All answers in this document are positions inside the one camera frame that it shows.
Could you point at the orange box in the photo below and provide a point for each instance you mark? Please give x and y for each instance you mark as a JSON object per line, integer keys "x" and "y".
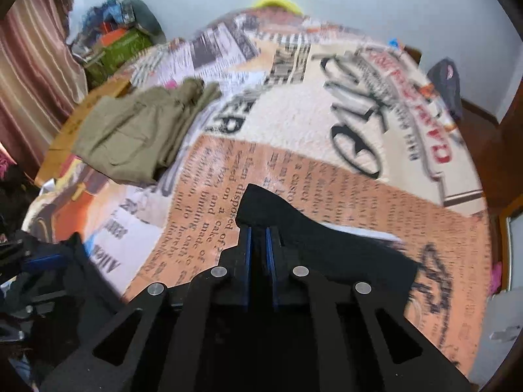
{"x": 112, "y": 37}

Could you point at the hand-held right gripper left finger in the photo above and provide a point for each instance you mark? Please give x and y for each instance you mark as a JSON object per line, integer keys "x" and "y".
{"x": 244, "y": 261}

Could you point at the yellow pillow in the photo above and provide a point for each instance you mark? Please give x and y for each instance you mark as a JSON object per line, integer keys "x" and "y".
{"x": 278, "y": 2}

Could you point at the dark cloth pile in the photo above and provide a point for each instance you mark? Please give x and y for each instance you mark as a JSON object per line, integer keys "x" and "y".
{"x": 14, "y": 200}

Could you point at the green bag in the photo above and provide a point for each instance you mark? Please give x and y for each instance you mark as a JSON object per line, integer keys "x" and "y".
{"x": 122, "y": 51}

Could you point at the small blue object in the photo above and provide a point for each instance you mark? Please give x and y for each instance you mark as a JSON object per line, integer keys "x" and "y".
{"x": 393, "y": 43}

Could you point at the black pants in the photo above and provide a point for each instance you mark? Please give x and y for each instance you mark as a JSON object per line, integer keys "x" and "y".
{"x": 327, "y": 245}

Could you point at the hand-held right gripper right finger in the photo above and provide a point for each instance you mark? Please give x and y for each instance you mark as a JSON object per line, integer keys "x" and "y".
{"x": 270, "y": 261}

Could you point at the olive green pants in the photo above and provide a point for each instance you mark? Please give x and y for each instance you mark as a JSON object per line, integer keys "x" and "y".
{"x": 130, "y": 130}

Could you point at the striped brown curtain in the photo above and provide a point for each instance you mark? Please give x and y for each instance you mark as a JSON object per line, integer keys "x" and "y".
{"x": 28, "y": 69}

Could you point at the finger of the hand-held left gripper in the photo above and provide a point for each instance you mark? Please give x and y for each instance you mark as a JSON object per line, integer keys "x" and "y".
{"x": 43, "y": 262}

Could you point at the dark grey backpack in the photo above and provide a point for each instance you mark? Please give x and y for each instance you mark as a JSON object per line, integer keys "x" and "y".
{"x": 447, "y": 85}

